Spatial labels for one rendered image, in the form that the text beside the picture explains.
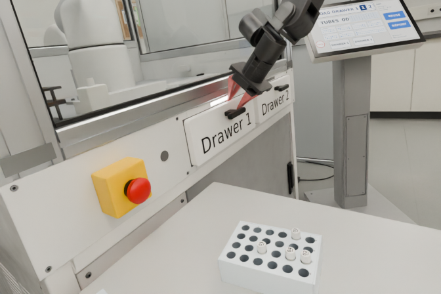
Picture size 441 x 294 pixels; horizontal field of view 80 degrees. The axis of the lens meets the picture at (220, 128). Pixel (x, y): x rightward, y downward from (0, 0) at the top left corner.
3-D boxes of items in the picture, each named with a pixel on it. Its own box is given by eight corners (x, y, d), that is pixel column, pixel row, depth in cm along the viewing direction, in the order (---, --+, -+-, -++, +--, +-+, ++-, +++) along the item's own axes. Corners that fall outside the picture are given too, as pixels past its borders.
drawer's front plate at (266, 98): (291, 102, 105) (289, 74, 102) (259, 124, 83) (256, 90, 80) (287, 102, 106) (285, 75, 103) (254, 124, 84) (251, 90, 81)
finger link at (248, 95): (231, 94, 73) (249, 67, 67) (250, 111, 71) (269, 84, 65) (217, 100, 68) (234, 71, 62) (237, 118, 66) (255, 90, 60)
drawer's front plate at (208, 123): (256, 126, 81) (252, 92, 78) (197, 167, 59) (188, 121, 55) (251, 126, 82) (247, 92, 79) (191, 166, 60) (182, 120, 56)
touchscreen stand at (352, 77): (423, 234, 135) (445, 27, 106) (337, 247, 135) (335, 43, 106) (367, 186, 183) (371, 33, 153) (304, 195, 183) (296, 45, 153)
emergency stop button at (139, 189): (155, 196, 42) (150, 174, 41) (136, 210, 39) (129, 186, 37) (144, 192, 43) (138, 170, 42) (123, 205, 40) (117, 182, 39)
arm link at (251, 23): (296, 6, 50) (313, 25, 57) (265, -22, 56) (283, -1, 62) (254, 54, 55) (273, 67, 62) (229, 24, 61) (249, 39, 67)
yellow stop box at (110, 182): (156, 197, 45) (146, 158, 43) (120, 222, 39) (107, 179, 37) (137, 191, 48) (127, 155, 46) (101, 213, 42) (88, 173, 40)
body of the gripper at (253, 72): (241, 66, 68) (255, 42, 64) (269, 92, 66) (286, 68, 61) (226, 70, 63) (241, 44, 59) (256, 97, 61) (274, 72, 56)
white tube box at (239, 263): (323, 256, 38) (322, 235, 36) (315, 310, 30) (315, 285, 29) (242, 239, 43) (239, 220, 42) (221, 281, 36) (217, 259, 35)
